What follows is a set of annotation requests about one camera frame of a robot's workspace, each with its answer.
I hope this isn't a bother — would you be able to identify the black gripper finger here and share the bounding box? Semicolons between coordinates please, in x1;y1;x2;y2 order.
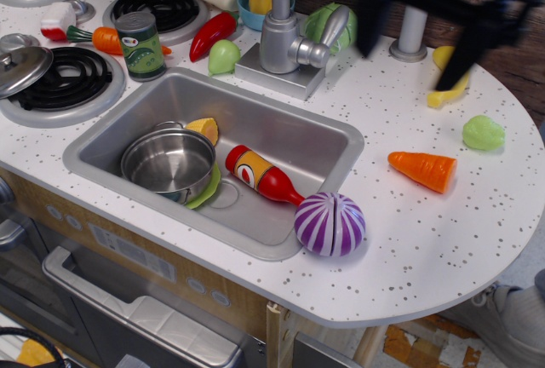
356;0;405;58
435;23;490;91

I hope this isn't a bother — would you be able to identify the light green toy broccoli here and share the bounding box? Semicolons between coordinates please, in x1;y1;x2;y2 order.
462;115;505;151

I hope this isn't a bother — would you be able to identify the green plate under pot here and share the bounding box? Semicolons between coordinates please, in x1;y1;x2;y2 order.
185;164;221;210

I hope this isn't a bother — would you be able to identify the steel pot in sink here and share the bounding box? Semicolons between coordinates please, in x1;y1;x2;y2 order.
120;121;216;204

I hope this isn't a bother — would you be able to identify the steel pot lid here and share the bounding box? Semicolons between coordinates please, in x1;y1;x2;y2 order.
1;46;54;99

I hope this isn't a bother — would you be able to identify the grey vertical pole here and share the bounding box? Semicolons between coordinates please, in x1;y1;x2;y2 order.
389;5;427;63

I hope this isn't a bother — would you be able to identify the green toy cabbage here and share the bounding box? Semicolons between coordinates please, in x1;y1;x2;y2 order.
303;2;361;56

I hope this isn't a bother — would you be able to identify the silver toy faucet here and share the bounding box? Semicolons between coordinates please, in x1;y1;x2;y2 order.
234;0;350;101

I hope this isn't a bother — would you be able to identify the blue toy bowl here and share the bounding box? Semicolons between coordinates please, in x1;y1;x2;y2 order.
236;0;296;32

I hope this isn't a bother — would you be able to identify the orange toy carrot half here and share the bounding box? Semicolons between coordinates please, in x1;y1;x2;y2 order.
387;152;457;194

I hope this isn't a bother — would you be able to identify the red toy chili pepper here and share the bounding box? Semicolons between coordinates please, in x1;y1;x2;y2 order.
189;11;238;62

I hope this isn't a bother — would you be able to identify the silver sink basin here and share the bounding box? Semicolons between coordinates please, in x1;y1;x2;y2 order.
63;67;364;261

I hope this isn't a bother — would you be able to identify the light green toy pear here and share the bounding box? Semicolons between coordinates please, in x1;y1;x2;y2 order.
208;39;241;76

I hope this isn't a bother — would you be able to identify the back right black burner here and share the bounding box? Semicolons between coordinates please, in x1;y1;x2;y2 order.
102;0;209;47

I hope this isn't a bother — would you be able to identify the red toy ketchup bottle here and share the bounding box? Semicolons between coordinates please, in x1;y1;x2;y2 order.
225;145;305;206

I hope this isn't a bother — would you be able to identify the yellow toy corn piece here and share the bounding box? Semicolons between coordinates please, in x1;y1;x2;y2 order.
185;118;219;146

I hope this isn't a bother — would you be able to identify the purple striped toy onion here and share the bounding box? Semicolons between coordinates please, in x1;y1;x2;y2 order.
294;193;366;257

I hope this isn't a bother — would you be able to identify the green toy pea can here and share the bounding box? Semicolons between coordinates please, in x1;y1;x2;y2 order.
114;11;167;82

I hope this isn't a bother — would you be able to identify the whole toy carrot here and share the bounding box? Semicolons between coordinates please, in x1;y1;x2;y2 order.
66;26;172;57

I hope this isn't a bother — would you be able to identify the grey sneaker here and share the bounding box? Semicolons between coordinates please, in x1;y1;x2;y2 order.
440;285;544;367

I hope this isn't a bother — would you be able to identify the front left black burner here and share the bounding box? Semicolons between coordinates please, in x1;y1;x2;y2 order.
1;47;125;129

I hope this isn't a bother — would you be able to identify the white red toy block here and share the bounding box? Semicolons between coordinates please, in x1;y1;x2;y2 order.
40;2;77;41

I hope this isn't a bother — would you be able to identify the yellow object bottom left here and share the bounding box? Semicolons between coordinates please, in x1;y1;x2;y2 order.
16;339;57;367

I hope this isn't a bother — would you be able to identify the grey oven door handle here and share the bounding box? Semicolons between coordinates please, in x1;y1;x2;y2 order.
42;247;244;367

